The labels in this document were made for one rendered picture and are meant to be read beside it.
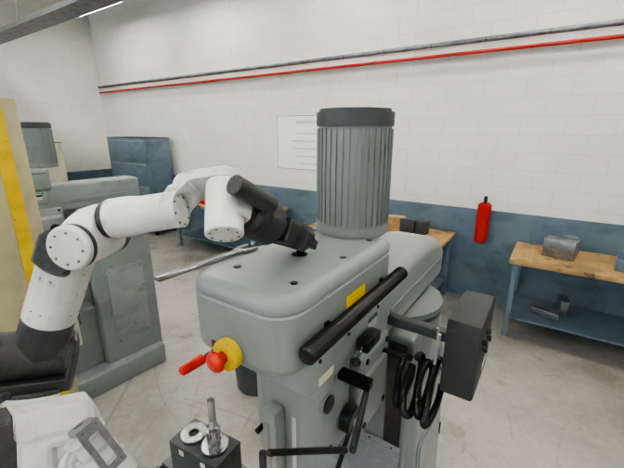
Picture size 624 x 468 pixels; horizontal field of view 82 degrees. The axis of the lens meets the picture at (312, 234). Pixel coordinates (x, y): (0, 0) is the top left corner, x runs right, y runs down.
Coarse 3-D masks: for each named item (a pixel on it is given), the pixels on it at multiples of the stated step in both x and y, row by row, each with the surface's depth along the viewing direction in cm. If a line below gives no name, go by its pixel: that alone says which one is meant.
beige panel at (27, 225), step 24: (0, 120) 166; (0, 144) 167; (24, 144) 175; (0, 168) 168; (24, 168) 176; (0, 192) 170; (24, 192) 178; (0, 216) 171; (24, 216) 179; (0, 240) 173; (24, 240) 181; (0, 264) 174; (24, 264) 182; (0, 288) 176; (24, 288) 184; (0, 312) 177; (72, 384) 212; (0, 408) 184
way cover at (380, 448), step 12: (348, 444) 133; (360, 444) 131; (372, 444) 129; (384, 444) 127; (336, 456) 134; (348, 456) 132; (360, 456) 130; (372, 456) 128; (384, 456) 126; (396, 456) 124
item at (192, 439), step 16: (192, 432) 127; (176, 448) 123; (192, 448) 121; (208, 448) 119; (224, 448) 119; (176, 464) 125; (192, 464) 120; (208, 464) 115; (224, 464) 117; (240, 464) 126
